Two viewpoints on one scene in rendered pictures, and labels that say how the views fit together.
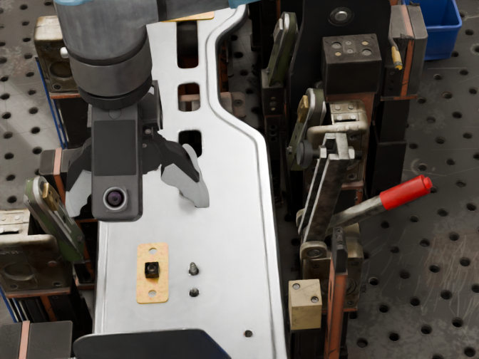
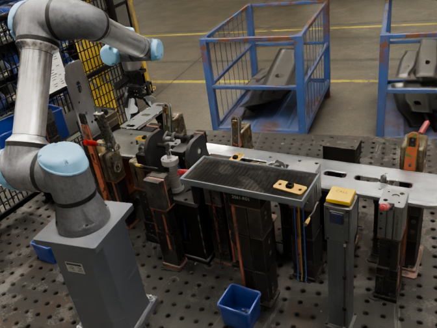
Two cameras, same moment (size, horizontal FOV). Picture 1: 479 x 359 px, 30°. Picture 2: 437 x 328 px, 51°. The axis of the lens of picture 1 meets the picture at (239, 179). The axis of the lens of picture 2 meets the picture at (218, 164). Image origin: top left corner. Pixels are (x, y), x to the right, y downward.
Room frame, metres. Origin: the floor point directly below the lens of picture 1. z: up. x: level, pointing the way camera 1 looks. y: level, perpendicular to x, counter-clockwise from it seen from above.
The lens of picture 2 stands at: (1.82, -1.22, 1.83)
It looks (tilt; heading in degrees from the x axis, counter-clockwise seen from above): 29 degrees down; 124
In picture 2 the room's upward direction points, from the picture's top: 9 degrees counter-clockwise
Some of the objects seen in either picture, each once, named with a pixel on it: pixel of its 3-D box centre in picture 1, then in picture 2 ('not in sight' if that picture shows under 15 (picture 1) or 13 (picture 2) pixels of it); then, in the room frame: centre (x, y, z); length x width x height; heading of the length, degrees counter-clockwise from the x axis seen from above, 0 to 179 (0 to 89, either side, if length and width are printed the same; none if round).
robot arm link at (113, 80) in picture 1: (106, 56); (132, 62); (0.61, 0.12, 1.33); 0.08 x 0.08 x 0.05
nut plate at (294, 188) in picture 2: not in sight; (289, 185); (1.41, -0.28, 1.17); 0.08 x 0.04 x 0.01; 172
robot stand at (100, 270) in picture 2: not in sight; (102, 273); (0.88, -0.53, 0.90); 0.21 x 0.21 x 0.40; 9
